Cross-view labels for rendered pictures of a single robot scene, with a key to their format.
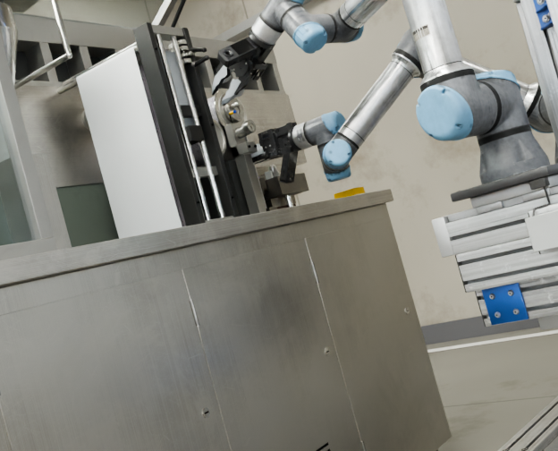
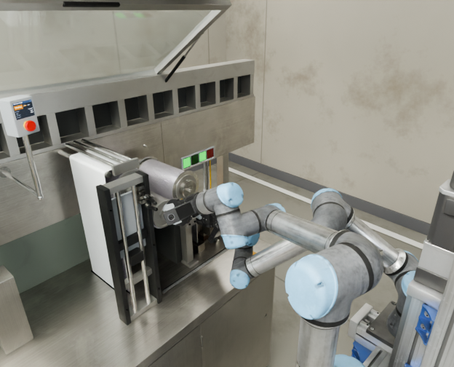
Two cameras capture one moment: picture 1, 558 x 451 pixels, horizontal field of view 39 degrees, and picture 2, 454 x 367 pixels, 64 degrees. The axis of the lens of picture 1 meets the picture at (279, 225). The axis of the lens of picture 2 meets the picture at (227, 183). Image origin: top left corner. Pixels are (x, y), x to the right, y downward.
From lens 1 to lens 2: 1.55 m
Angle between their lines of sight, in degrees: 29
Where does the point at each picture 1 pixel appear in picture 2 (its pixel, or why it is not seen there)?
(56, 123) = (55, 178)
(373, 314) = (239, 335)
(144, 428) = not seen: outside the picture
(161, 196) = not seen: hidden behind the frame
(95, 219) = (80, 235)
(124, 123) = (96, 210)
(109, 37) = (113, 92)
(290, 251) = (185, 341)
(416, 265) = (313, 149)
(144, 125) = not seen: hidden behind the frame
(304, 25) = (231, 237)
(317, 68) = (300, 9)
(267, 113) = (235, 115)
